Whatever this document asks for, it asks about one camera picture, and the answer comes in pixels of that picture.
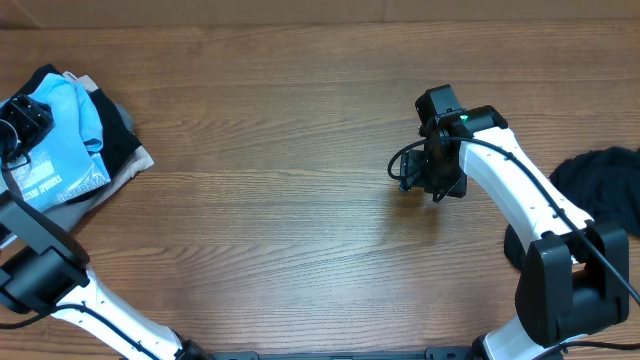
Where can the folded grey shirt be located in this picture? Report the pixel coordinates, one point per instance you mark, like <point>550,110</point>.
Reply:
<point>66,179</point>

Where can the folded white shirt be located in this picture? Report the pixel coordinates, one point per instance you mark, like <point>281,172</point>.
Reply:
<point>66,147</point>

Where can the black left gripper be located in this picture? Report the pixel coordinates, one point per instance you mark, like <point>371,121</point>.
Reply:
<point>29,117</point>

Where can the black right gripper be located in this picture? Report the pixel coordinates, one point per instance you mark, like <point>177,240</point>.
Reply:
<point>413,177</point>

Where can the light blue t-shirt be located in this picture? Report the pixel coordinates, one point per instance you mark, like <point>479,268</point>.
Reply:
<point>51,143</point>

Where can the black garment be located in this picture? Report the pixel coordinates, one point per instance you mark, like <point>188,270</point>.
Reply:
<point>604,183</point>

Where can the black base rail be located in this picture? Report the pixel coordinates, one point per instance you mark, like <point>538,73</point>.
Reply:
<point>340,355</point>

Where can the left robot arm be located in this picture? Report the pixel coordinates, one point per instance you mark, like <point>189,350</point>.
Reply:
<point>51,275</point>

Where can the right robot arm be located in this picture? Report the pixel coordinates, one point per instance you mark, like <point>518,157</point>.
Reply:
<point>574,281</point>

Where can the folded black shirt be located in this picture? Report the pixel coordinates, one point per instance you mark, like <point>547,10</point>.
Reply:
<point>72,105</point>

